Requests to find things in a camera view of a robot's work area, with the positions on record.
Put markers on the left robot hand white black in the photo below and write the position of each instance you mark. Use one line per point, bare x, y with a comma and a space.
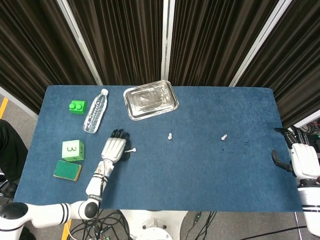
113, 148

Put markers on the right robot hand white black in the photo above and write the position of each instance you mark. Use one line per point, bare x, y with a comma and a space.
305, 160

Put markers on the silver socket head screw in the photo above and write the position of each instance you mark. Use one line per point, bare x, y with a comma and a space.
170, 136
132, 150
224, 137

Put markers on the clear plastic water bottle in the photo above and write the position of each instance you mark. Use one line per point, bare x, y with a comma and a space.
96, 111

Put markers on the white green number cube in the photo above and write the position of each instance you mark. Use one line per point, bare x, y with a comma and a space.
71, 150

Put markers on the green yellow sponge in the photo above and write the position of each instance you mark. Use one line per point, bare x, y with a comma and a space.
66, 170

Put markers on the green toy building block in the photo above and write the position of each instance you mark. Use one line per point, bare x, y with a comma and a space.
80, 108

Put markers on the rectangular stainless steel tray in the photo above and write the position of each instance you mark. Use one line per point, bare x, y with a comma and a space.
150, 100

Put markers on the blue table cloth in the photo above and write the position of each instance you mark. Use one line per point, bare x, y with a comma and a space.
187, 180

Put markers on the yellow floor tape strip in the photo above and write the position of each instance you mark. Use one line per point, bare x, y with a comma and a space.
3, 108
66, 230

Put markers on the dark pleated curtain panel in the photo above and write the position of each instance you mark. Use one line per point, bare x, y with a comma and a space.
30, 50
300, 62
120, 37
212, 37

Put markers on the white partition rail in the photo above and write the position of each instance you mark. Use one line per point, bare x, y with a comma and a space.
307, 123

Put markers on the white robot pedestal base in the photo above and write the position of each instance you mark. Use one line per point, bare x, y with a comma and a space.
155, 225

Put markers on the white partition post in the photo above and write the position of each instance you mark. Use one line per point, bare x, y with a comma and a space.
260, 42
167, 37
80, 42

